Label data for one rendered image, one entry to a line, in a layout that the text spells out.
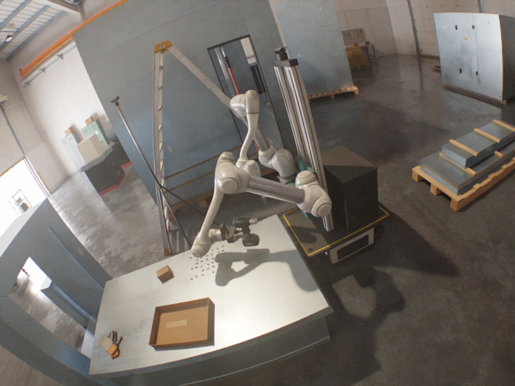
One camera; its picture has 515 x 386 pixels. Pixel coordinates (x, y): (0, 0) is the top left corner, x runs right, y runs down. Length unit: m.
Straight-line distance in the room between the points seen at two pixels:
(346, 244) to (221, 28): 2.88
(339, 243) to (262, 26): 2.76
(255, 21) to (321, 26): 4.10
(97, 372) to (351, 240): 2.28
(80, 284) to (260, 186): 2.24
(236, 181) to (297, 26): 6.37
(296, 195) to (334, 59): 6.22
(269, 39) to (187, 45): 1.07
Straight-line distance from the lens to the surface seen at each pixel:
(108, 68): 3.62
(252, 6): 3.51
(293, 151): 3.82
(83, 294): 3.08
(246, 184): 1.38
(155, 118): 2.71
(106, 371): 1.97
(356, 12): 14.35
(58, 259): 2.78
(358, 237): 2.25
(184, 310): 1.75
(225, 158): 1.48
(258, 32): 3.46
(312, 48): 7.36
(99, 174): 7.19
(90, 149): 7.09
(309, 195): 1.53
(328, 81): 7.51
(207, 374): 2.00
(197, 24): 3.41
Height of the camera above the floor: 1.92
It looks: 32 degrees down
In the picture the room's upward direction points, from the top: 21 degrees counter-clockwise
